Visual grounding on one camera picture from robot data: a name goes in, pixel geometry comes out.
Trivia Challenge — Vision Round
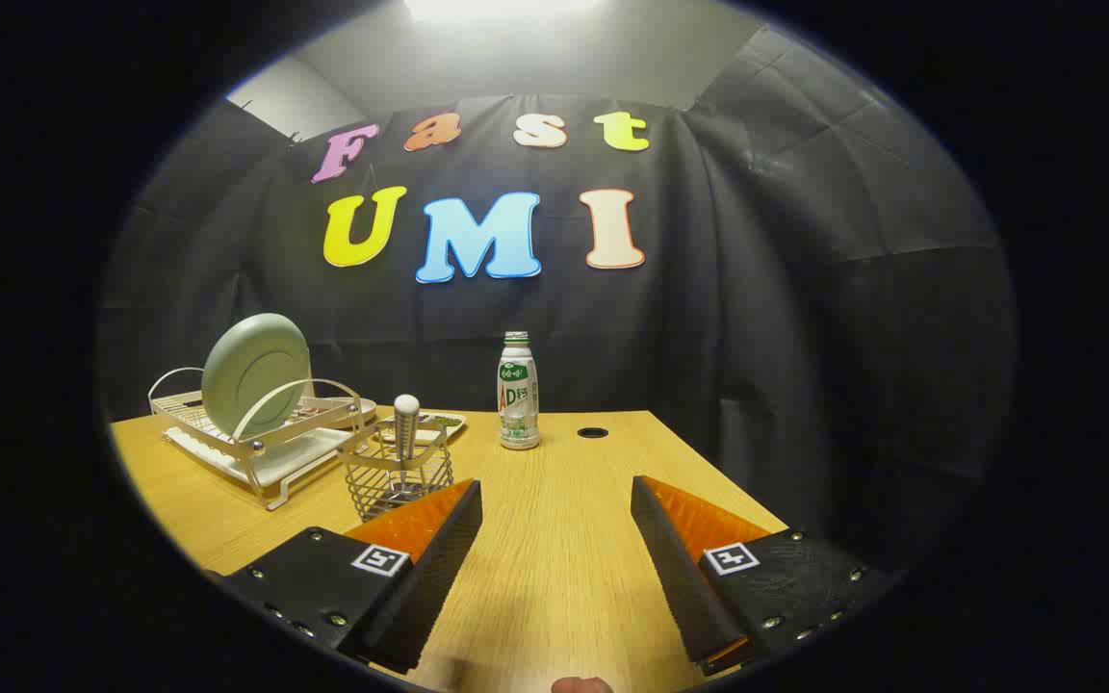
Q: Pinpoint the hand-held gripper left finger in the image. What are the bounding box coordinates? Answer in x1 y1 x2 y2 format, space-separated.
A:
203 478 483 675

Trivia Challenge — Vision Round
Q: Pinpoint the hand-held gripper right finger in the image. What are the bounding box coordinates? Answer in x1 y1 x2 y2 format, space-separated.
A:
630 475 902 677

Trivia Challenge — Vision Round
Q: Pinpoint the metal wire basket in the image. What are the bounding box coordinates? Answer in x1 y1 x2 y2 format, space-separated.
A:
338 423 456 523

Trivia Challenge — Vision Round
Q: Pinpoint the spoon with checked handle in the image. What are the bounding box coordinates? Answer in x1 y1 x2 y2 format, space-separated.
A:
393 394 421 497

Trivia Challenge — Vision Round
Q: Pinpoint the white wire dish rack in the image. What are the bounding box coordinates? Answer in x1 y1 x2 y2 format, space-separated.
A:
148 366 380 511

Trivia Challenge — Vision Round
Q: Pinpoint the pale green plate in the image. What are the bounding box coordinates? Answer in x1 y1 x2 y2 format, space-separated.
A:
200 313 313 442

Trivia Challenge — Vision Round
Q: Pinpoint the white divided snack tray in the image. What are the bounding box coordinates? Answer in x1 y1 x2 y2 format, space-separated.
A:
376 411 468 446

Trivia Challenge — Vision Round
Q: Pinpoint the white drip tray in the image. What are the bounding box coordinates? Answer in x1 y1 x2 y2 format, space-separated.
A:
165 423 353 487

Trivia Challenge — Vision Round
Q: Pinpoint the white drink bottle green cap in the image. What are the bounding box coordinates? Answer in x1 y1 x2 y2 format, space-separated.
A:
497 331 541 451

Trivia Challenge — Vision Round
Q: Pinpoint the black backdrop cloth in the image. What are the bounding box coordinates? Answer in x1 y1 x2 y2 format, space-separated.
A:
97 24 1018 578

